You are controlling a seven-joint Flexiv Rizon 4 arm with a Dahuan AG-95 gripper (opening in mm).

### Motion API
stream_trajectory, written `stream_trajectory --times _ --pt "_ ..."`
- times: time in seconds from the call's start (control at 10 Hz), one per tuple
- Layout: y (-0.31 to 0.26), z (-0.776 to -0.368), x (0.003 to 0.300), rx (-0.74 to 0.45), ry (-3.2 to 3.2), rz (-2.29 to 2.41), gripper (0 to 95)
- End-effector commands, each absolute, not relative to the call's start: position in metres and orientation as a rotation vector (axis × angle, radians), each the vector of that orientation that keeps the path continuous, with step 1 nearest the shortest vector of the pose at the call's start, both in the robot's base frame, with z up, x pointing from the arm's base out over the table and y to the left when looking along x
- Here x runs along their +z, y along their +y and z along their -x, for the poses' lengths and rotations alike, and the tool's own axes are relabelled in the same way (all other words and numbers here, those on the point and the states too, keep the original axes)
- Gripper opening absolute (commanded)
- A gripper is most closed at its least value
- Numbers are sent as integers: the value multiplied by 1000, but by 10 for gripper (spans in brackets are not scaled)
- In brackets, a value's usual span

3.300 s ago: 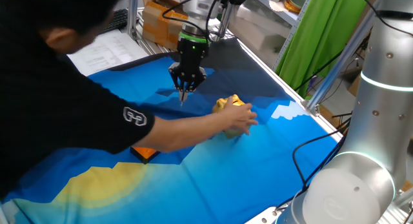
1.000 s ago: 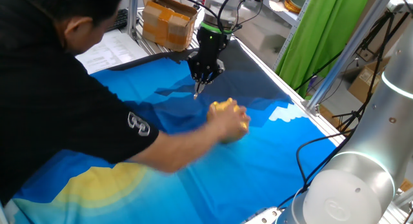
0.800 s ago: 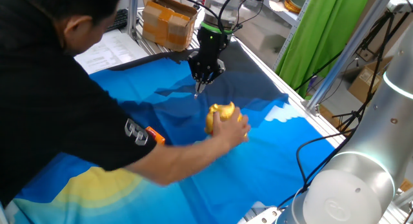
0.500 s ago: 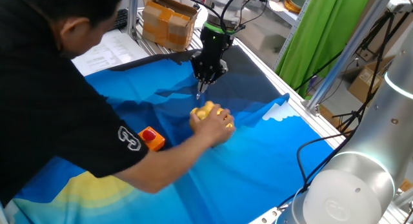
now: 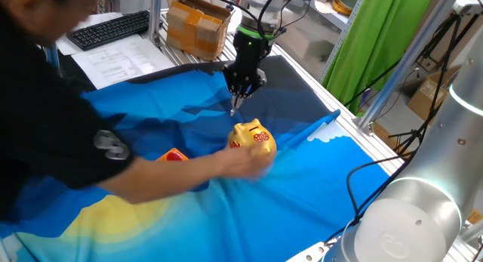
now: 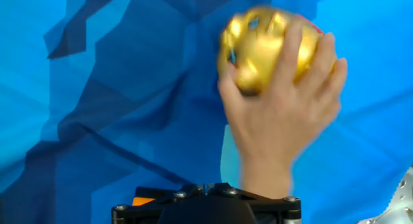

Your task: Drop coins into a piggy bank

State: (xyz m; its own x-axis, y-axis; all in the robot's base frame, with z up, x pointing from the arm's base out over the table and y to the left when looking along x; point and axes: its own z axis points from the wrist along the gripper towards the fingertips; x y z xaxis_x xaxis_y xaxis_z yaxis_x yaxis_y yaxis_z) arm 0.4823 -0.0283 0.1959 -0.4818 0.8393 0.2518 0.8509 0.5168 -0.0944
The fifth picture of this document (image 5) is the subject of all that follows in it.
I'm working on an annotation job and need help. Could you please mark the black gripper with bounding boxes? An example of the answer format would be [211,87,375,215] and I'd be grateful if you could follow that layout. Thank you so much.
[223,34,273,116]

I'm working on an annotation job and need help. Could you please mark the golden piggy bank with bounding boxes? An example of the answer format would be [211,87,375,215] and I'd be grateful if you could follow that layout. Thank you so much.
[226,118,278,161]

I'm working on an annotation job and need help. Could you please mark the blue mountain print cloth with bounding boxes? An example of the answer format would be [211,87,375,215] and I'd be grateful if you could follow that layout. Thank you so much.
[0,54,392,262]

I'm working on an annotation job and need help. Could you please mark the person's right forearm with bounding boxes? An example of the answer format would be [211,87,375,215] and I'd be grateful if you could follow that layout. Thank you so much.
[96,150,227,205]

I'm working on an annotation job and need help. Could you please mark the person's right hand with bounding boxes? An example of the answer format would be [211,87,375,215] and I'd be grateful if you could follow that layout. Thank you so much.
[220,143,275,180]

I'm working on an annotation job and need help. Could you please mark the taped cardboard box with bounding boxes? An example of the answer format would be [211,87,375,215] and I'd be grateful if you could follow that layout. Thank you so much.
[165,0,234,62]

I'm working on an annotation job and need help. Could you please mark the orange box red button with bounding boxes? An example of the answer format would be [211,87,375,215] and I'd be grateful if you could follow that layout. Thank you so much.
[155,147,189,162]

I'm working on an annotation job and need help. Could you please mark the white shelf rack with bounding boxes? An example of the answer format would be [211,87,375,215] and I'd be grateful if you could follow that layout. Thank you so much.
[312,0,369,84]

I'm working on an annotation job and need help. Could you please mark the printed paper sheet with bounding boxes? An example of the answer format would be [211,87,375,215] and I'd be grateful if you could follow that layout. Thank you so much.
[70,37,177,91]

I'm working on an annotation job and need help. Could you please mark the stacked ceramic plates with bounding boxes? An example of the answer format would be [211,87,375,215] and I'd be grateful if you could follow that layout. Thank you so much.
[331,0,361,17]

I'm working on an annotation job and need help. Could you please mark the green curtain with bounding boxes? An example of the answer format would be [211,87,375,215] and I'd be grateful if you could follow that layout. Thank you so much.
[321,0,435,116]

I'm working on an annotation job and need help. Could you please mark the black keyboard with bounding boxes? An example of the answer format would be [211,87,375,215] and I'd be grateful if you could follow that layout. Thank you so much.
[66,9,152,52]

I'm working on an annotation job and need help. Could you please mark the black tripod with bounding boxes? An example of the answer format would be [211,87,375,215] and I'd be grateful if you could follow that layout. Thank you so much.
[388,12,483,157]

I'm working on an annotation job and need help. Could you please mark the silver base mounting plate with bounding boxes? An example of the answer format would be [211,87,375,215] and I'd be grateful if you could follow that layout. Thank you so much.
[285,241,340,262]

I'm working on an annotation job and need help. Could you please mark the small cardboard box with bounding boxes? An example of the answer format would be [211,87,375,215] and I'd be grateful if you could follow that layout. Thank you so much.
[406,65,462,122]

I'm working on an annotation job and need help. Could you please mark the person in black shirt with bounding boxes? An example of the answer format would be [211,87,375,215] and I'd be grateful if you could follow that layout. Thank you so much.
[0,0,137,223]

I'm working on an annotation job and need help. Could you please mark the green wrist adapter ring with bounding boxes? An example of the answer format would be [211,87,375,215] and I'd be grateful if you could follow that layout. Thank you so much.
[236,24,276,41]

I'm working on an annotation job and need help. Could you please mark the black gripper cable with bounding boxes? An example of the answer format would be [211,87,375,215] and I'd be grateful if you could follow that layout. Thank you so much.
[214,0,314,40]

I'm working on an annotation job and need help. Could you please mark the aluminium frame post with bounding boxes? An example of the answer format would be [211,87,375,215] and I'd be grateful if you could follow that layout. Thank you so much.
[44,42,61,69]
[356,0,465,135]
[148,0,164,47]

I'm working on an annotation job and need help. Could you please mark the thick black cable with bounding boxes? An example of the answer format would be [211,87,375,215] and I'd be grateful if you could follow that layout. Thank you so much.
[324,158,416,248]

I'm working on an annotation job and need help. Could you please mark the aluminium table edge rail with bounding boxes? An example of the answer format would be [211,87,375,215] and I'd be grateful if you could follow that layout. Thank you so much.
[271,42,405,176]

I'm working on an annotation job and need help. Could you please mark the grey mounted camera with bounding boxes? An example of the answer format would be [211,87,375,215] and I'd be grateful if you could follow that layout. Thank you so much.
[451,0,483,17]

